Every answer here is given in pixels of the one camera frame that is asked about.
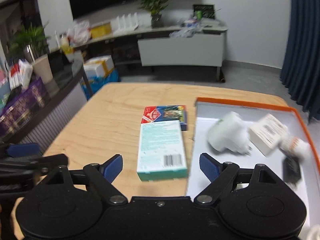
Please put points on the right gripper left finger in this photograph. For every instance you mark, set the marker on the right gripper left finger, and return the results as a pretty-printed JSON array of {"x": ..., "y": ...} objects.
[{"x": 100, "y": 179}]

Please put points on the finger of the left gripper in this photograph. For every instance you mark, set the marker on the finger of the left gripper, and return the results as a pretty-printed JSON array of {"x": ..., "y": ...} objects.
[
  {"x": 46, "y": 164},
  {"x": 23, "y": 150}
]

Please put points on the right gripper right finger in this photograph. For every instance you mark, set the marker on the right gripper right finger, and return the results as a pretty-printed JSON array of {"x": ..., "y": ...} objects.
[{"x": 221, "y": 177}]

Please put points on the white plug-in diffuser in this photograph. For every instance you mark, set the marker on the white plug-in diffuser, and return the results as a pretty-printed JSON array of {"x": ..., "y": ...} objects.
[{"x": 229, "y": 133}]

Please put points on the teal bandage box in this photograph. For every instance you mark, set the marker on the teal bandage box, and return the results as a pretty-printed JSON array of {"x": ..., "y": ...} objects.
[{"x": 161, "y": 153}]

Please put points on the black UGREEN charger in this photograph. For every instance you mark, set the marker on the black UGREEN charger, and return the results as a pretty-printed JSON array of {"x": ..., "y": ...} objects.
[{"x": 291, "y": 171}]

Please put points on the red blue card box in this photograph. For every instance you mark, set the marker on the red blue card box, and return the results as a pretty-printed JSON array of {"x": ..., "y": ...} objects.
[{"x": 166, "y": 113}]

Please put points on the white pill bottle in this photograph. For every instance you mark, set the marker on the white pill bottle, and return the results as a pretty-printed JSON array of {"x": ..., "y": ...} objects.
[{"x": 295, "y": 147}]

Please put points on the purple tissue box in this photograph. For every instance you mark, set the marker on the purple tissue box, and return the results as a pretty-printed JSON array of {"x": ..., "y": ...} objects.
[{"x": 20, "y": 110}]

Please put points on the white small carton box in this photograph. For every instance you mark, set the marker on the white small carton box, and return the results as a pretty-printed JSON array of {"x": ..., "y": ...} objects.
[{"x": 267, "y": 133}]

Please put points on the dark glass side table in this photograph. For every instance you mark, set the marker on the dark glass side table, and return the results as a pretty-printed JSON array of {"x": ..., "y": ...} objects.
[{"x": 42, "y": 111}]

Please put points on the left potted plant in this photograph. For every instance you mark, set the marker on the left potted plant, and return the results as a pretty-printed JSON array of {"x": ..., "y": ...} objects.
[{"x": 34, "y": 37}]

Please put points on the white yellow cardboard box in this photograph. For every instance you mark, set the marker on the white yellow cardboard box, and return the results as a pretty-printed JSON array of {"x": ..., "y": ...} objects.
[{"x": 100, "y": 66}]

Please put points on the dark blue curtain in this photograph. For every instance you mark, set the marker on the dark blue curtain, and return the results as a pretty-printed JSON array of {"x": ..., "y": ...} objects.
[{"x": 300, "y": 70}]

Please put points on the white plastic bag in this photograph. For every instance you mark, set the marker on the white plastic bag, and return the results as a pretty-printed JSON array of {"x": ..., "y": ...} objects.
[{"x": 80, "y": 33}]

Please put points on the white tv cabinet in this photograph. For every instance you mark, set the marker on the white tv cabinet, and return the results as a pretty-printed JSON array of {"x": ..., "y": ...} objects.
[{"x": 155, "y": 47}]

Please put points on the white router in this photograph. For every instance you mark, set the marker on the white router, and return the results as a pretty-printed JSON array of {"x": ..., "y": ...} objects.
[{"x": 125, "y": 23}]

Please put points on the black green display box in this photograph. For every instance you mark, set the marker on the black green display box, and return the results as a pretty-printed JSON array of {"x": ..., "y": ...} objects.
[{"x": 204, "y": 11}]

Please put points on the potted bamboo plant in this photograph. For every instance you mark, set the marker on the potted bamboo plant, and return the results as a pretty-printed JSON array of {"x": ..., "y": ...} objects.
[{"x": 155, "y": 8}]

